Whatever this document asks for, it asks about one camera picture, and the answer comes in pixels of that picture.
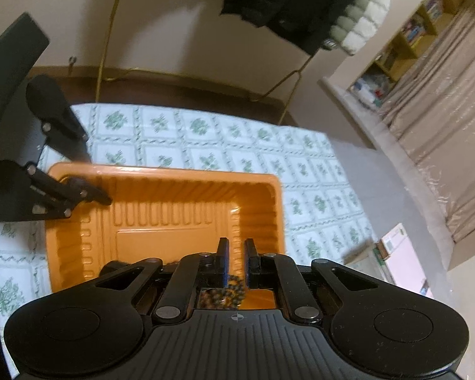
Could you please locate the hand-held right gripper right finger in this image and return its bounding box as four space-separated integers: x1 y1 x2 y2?
243 237 384 324

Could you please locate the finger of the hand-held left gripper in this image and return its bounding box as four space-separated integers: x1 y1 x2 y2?
43 113 92 163
26 165 112 219

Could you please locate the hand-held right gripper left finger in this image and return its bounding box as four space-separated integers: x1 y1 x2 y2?
81 237 231 324

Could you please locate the dark bead necklace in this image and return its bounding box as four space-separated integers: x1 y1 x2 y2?
198 272 248 312

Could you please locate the orange plastic tray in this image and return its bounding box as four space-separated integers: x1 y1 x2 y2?
43 162 288 312

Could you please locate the black jewelry box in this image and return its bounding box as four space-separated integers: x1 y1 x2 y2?
100 260 132 277

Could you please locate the yellow metal clothes rack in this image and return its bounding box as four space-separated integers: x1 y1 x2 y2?
95 0 314 127

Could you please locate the floral tablecloth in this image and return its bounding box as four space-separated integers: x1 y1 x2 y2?
0 103 375 365

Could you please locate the stack of books and boxes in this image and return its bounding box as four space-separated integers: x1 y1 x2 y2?
374 224 435 298

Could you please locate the beige curtain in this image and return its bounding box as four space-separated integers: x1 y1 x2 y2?
376 5 475 247

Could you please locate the white fleece garment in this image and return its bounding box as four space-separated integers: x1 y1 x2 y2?
328 0 393 55

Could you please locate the wooden shelf unit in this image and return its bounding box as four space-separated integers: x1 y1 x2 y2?
350 0 470 108

